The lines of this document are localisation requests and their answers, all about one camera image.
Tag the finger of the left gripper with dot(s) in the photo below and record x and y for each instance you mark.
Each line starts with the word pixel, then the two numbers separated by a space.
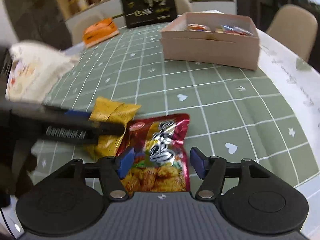
pixel 107 128

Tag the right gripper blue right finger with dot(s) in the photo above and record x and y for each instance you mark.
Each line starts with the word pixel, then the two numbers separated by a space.
pixel 211 170

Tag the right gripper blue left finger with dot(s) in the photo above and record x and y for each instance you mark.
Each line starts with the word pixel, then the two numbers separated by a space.
pixel 112 171

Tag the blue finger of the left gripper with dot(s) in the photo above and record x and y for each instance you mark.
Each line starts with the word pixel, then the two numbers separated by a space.
pixel 78 113

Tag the yellow snack packet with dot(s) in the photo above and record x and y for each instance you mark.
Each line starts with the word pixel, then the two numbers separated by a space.
pixel 113 117

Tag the magenta fried chicken snack bag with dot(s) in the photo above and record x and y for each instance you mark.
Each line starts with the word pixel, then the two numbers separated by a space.
pixel 161 162

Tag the snacks inside pink box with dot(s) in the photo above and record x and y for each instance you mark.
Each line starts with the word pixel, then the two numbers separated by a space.
pixel 220 29

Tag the white cloth bag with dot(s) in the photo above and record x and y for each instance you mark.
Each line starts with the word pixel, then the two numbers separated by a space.
pixel 36 68

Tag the green grid tablecloth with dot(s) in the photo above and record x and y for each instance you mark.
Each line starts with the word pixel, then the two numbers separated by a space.
pixel 270 115

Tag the orange snack package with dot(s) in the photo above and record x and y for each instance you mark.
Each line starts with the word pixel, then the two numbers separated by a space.
pixel 99 32

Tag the beige chair left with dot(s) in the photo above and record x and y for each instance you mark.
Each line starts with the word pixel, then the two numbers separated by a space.
pixel 77 30

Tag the black gift box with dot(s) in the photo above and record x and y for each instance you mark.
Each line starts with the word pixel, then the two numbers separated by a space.
pixel 139 13

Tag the pink storage box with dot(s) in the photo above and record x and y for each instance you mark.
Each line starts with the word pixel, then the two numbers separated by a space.
pixel 210 47

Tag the beige chair right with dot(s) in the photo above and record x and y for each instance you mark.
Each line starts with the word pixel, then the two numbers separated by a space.
pixel 295 28

